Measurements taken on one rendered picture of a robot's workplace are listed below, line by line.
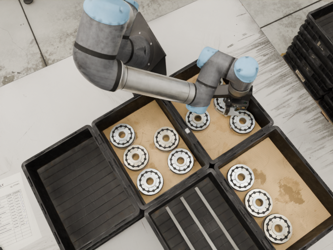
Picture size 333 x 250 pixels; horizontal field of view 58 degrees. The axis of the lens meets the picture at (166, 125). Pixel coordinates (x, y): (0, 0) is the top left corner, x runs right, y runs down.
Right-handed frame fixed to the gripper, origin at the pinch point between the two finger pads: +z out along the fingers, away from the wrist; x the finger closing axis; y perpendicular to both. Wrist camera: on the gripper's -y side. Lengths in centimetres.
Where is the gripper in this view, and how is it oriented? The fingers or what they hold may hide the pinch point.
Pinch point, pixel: (224, 108)
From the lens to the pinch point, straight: 128.5
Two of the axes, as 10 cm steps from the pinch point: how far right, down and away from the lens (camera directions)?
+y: 9.9, 1.4, -0.9
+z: 0.4, 3.3, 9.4
